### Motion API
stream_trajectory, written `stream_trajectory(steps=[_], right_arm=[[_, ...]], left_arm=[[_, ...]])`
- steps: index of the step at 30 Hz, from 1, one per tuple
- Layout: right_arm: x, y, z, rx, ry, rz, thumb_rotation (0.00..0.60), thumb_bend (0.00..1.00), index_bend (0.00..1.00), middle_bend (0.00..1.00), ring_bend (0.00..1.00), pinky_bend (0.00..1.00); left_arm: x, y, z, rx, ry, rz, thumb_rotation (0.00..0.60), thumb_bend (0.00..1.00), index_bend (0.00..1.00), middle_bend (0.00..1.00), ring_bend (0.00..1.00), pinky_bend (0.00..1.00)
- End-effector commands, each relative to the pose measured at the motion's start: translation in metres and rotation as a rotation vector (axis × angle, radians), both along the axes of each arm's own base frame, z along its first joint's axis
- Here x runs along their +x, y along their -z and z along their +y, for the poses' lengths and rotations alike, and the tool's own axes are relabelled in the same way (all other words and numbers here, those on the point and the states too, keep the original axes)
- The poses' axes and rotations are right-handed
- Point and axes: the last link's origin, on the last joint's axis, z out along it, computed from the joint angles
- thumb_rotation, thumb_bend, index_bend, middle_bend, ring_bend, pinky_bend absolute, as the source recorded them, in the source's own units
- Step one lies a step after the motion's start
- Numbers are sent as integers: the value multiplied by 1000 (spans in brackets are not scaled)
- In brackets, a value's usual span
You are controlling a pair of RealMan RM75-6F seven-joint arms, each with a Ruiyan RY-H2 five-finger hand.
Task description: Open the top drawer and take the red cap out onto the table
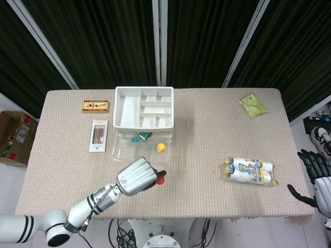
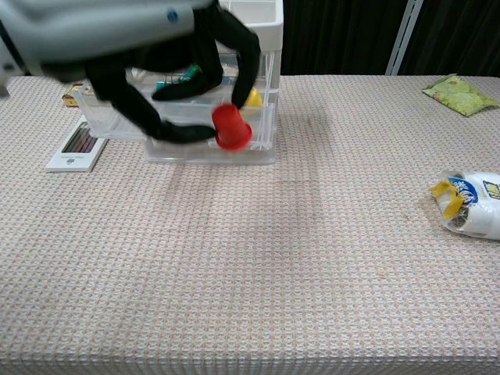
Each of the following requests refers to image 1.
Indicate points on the green snack packet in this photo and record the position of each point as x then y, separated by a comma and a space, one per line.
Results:
253, 105

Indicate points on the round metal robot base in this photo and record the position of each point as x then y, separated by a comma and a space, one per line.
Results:
161, 237

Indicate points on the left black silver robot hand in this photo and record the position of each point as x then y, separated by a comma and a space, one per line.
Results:
135, 175

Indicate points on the grey aluminium frame post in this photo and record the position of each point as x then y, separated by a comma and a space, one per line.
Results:
160, 38
44, 44
244, 44

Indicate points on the white black sneaker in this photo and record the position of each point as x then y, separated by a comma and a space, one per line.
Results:
322, 139

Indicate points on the teal binder clip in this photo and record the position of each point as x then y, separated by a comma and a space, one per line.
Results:
134, 139

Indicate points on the coloured pencil box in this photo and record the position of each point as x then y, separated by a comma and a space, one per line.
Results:
98, 135

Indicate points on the small red object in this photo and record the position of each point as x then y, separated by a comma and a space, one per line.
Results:
160, 181

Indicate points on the small yellow object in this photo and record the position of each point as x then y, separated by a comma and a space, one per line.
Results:
161, 147

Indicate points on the beige woven tablecloth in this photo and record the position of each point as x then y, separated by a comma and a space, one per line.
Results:
201, 196

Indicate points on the black electronic device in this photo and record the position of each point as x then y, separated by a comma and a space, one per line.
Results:
311, 124

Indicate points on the yellow brown card box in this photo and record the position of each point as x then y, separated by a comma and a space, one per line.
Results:
95, 107

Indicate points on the clear plastic container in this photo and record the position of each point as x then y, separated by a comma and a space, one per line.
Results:
144, 151

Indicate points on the white garbage bag roll pack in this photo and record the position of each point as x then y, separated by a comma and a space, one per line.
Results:
249, 171

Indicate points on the black pleated curtain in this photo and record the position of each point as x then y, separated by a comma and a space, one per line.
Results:
201, 38
103, 38
15, 64
297, 51

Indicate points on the brown cardboard box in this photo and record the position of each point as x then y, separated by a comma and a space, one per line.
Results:
13, 139

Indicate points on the white plastic drawer organizer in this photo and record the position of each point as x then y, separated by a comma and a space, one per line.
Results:
128, 111

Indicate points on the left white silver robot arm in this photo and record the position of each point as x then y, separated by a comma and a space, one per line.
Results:
80, 209

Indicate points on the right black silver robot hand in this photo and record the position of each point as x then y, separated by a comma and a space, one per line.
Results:
323, 191

